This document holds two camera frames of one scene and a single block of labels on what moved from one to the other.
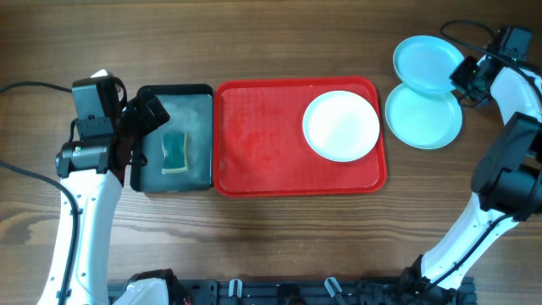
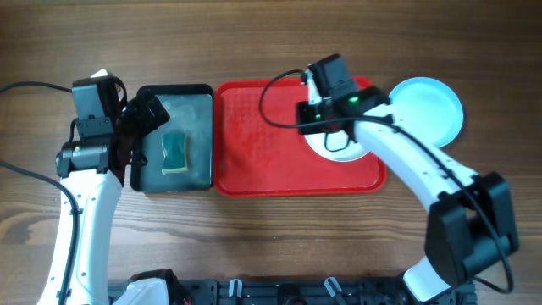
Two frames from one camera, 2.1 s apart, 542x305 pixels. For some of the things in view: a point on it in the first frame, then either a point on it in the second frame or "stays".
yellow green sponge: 174,148 stays
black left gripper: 138,117 stays
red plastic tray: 259,146 stays
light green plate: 426,63 to 427,108
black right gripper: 466,79 to 308,117
